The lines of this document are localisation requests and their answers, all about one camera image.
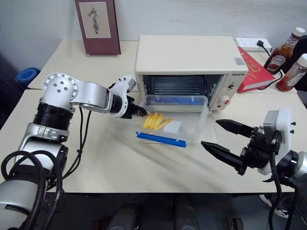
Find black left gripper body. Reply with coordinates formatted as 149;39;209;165
125;95;142;120

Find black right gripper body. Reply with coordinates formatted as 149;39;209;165
235;125;283;176

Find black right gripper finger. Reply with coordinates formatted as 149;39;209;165
215;119;255;138
201;141;247;171

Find white square food piece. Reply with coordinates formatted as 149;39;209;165
163;120;182;134

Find clear blue-clipped food container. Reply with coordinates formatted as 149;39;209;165
133;94;209;149

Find cream toaster oven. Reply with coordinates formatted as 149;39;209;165
134;35;249;116

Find yellow french fries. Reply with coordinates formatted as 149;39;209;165
142;113;174;130

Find red hardcover book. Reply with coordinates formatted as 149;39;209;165
237;46;277;93

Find white and black shoe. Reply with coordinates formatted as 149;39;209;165
258;193;291;219

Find red plastic ketchup bottle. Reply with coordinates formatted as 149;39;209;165
276;53;307;92

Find dark glass ketchup bottle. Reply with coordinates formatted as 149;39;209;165
263;27;306;75

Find white power strip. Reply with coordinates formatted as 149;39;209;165
234;37;273;52

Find maroon framed botanical box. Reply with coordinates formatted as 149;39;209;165
74;0;122;56

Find blue ribbed round object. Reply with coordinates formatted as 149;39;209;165
15;68;42;84

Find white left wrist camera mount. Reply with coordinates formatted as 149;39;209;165
108;75;137;120

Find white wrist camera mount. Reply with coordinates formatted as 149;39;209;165
258;108;294;175
108;75;137;120

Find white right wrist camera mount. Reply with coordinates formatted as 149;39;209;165
258;108;294;175

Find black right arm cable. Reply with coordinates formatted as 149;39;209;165
267;138;307;230

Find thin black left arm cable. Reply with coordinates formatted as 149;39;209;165
61;106;93;179

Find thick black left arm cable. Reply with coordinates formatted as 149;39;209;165
0;150;63;230

